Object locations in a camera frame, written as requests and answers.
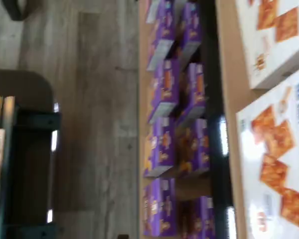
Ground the black metal shelving rack frame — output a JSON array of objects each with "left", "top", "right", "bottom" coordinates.
[{"left": 198, "top": 0, "right": 238, "bottom": 239}]

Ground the blue white pretzel crackers box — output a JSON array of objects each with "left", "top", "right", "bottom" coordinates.
[{"left": 235, "top": 63, "right": 299, "bottom": 239}]

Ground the orange white pretzel crackers box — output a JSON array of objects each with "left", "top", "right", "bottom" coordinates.
[{"left": 233, "top": 0, "right": 299, "bottom": 91}]

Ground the purple macaroni box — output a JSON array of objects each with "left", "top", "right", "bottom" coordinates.
[
  {"left": 178, "top": 62, "right": 207, "bottom": 125},
  {"left": 142, "top": 177, "right": 177, "bottom": 237},
  {"left": 175, "top": 118, "right": 210, "bottom": 178},
  {"left": 178, "top": 0, "right": 203, "bottom": 64},
  {"left": 142, "top": 117, "right": 177, "bottom": 178},
  {"left": 146, "top": 0, "right": 177, "bottom": 72},
  {"left": 178, "top": 195, "right": 216, "bottom": 239},
  {"left": 147, "top": 59, "right": 180, "bottom": 124}
]

